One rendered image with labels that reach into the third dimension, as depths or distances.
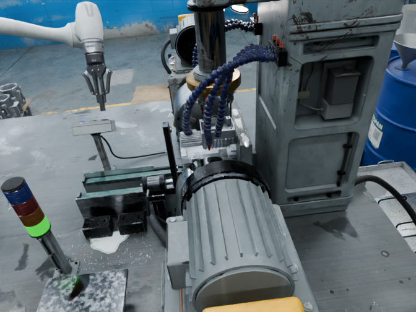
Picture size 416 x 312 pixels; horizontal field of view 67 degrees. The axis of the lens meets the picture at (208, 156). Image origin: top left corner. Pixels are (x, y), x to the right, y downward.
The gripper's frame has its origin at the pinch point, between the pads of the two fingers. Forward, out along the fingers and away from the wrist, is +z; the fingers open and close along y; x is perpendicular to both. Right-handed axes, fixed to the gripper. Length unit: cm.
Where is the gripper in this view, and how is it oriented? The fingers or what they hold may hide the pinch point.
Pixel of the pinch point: (101, 103)
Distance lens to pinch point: 147.6
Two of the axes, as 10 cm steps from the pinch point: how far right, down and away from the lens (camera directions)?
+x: -0.5, -1.4, 9.9
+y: 9.9, -1.1, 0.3
